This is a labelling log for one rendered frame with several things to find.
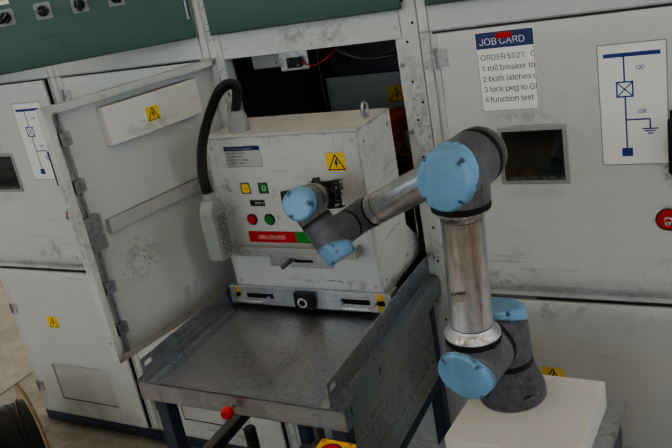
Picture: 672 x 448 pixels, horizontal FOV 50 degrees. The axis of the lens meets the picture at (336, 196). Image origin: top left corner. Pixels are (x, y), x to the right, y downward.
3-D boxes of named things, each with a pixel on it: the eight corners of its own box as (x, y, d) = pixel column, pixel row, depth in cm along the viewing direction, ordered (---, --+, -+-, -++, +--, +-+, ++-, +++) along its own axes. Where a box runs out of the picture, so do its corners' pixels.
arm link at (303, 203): (294, 231, 157) (272, 200, 158) (307, 225, 168) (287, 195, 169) (322, 212, 156) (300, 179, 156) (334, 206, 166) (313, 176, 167)
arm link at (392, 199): (506, 103, 145) (349, 194, 178) (483, 118, 137) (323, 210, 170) (535, 152, 145) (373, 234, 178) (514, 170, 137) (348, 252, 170)
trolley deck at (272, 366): (348, 432, 163) (344, 410, 161) (142, 398, 192) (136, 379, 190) (440, 293, 219) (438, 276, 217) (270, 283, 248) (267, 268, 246)
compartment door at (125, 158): (106, 359, 206) (27, 109, 183) (251, 266, 252) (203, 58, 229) (120, 364, 202) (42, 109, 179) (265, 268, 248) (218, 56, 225)
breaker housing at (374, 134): (385, 297, 197) (357, 127, 182) (237, 288, 220) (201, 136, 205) (442, 225, 239) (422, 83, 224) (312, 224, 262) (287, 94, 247)
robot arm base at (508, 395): (550, 375, 167) (545, 338, 164) (541, 414, 154) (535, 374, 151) (487, 373, 173) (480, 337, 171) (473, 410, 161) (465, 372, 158)
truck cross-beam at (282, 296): (393, 314, 196) (390, 294, 195) (232, 302, 221) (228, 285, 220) (400, 305, 201) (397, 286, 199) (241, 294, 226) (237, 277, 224)
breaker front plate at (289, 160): (382, 298, 197) (353, 131, 182) (237, 289, 219) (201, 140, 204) (383, 296, 198) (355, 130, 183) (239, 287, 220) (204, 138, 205)
